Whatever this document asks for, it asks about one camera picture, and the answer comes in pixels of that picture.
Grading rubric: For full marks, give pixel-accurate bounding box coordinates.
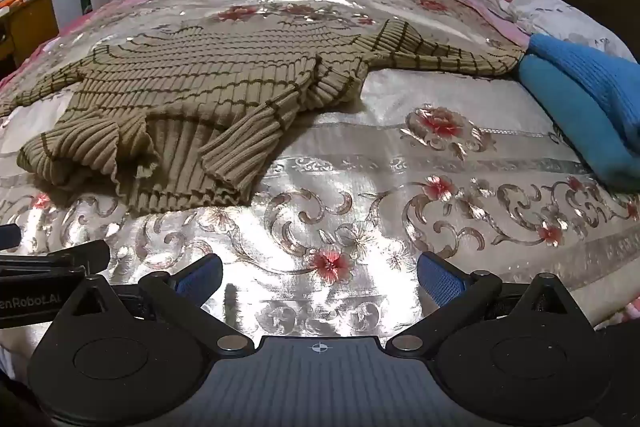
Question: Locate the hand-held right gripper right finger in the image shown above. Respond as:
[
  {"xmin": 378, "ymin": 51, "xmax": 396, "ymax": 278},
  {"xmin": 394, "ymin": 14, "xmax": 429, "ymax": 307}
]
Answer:
[{"xmin": 385, "ymin": 251, "xmax": 596, "ymax": 353}]

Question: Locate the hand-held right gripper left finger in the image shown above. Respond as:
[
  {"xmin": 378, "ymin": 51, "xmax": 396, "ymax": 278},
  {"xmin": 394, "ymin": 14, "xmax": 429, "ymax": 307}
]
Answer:
[{"xmin": 50, "ymin": 253, "xmax": 256, "ymax": 355}]

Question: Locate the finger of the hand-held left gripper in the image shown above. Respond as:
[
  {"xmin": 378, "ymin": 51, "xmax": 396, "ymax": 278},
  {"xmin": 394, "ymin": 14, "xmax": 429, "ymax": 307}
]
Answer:
[
  {"xmin": 0, "ymin": 224, "xmax": 23, "ymax": 251},
  {"xmin": 0, "ymin": 240, "xmax": 111, "ymax": 277}
]

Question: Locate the tan striped knitted sweater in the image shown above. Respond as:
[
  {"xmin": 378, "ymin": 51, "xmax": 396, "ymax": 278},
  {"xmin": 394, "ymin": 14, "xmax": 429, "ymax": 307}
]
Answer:
[{"xmin": 0, "ymin": 19, "xmax": 526, "ymax": 215}]

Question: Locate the silver floral bedspread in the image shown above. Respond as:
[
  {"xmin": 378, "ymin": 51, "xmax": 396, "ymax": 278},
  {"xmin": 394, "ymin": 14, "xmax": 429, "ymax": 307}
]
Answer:
[{"xmin": 0, "ymin": 0, "xmax": 640, "ymax": 343}]

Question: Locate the wooden cabinet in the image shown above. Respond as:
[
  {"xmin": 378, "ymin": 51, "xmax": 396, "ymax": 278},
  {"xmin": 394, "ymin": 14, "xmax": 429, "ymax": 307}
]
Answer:
[{"xmin": 0, "ymin": 0, "xmax": 61, "ymax": 68}]

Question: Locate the teal folded garment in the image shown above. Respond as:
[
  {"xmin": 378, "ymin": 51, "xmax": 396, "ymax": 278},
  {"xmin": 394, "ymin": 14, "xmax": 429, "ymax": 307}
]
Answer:
[{"xmin": 516, "ymin": 56, "xmax": 640, "ymax": 194}]

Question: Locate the blue knitted garment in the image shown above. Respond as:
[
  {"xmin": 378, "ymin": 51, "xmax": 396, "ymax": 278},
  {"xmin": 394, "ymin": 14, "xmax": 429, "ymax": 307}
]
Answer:
[{"xmin": 527, "ymin": 33, "xmax": 640, "ymax": 144}]

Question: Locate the white pink floral pillow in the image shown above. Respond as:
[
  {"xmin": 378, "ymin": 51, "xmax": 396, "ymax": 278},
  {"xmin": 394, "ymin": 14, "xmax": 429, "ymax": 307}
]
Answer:
[{"xmin": 445, "ymin": 0, "xmax": 640, "ymax": 64}]

